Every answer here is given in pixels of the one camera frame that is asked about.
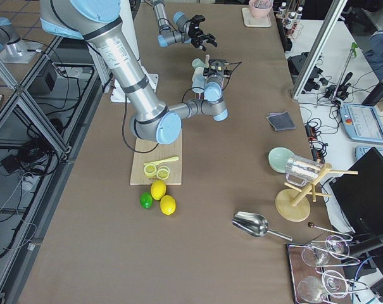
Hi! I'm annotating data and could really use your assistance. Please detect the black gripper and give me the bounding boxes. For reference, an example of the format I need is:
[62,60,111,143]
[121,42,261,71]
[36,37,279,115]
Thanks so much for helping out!
[187,15,218,51]
[203,60,231,83]

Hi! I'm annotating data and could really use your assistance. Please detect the mint green plastic cup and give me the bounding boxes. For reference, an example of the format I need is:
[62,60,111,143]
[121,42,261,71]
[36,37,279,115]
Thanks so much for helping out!
[191,58,206,70]

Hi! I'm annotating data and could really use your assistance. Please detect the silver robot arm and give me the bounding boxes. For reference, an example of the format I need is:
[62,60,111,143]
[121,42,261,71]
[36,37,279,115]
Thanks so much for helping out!
[150,1,218,51]
[40,1,229,144]

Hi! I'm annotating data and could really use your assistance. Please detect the white plastic cup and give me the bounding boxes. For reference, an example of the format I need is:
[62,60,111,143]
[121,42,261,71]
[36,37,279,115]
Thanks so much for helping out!
[192,66,204,82]

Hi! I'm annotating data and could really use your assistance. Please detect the beige tray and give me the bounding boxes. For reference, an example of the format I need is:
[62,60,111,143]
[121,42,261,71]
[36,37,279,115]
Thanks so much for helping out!
[242,8,272,28]

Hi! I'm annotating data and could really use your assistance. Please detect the pink bowl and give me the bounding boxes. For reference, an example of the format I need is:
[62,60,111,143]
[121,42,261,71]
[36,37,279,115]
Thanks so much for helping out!
[248,0,273,18]

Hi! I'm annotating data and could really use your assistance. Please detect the grey folded cloth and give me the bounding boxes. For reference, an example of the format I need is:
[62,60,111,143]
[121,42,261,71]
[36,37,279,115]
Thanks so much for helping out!
[267,111,296,132]

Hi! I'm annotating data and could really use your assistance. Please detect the yellow plastic knife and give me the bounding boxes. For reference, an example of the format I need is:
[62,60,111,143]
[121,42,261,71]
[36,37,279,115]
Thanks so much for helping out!
[143,156,179,166]

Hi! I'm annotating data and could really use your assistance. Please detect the wooden cutting board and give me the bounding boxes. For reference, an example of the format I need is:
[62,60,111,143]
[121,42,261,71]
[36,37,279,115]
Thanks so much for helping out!
[130,132,182,186]

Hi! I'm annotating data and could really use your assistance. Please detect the green ceramic bowl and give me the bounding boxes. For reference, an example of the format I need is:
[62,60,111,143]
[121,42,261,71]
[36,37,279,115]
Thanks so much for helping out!
[268,147,295,174]

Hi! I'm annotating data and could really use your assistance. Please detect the lemon slice left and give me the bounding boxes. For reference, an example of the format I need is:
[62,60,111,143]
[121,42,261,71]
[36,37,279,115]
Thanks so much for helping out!
[143,163,157,178]

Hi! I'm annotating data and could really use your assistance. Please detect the clear glass mug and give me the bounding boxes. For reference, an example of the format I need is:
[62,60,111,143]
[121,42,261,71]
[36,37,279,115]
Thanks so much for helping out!
[285,155,323,187]

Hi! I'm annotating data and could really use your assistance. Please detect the yellow lemon upper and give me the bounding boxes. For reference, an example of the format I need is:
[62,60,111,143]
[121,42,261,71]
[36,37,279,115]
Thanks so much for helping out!
[151,180,166,201]

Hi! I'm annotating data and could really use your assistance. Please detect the yellow lemon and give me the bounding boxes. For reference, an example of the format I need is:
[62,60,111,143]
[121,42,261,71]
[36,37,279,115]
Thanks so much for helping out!
[151,180,166,201]
[160,195,177,215]

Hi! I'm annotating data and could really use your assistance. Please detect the yellow lemon lower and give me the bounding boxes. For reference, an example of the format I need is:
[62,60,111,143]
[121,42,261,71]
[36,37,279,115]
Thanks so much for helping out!
[160,195,177,215]

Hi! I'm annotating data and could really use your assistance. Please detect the green lime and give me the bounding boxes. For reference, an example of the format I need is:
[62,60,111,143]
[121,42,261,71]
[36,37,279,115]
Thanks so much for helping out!
[139,192,154,209]

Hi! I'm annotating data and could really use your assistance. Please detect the blue teach pendant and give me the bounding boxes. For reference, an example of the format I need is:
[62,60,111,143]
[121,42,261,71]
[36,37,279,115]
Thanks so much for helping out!
[355,146,383,160]
[339,104,383,144]

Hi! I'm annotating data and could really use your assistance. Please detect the wooden mug tree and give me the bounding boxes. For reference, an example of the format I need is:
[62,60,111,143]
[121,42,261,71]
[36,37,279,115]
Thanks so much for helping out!
[275,163,358,222]

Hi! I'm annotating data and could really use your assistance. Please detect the metal scoop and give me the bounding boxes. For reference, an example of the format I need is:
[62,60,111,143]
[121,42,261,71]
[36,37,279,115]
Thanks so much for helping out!
[232,211,292,241]

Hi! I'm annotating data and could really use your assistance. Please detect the black monitor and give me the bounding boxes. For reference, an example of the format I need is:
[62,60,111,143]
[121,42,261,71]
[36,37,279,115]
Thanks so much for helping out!
[330,148,383,234]

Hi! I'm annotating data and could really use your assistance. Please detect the wine glass rack tray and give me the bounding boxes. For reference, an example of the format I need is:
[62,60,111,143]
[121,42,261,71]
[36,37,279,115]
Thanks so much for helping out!
[287,234,368,303]

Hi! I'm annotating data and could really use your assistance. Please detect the white wire cup rack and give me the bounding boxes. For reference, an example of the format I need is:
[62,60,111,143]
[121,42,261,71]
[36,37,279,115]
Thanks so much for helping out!
[192,55,220,103]

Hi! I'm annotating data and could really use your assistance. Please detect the aluminium frame post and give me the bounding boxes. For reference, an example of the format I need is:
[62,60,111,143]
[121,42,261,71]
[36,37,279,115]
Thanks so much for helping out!
[291,0,347,101]

